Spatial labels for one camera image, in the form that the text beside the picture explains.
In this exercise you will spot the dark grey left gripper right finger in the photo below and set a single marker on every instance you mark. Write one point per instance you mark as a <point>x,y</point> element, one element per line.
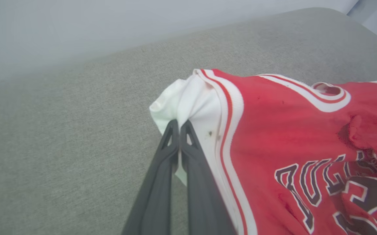
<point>204,202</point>

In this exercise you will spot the red white basketball jersey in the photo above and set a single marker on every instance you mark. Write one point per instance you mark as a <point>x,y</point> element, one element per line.
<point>273,147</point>

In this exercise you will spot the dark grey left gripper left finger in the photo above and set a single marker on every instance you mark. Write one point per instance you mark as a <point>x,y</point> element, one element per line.
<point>154,202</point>

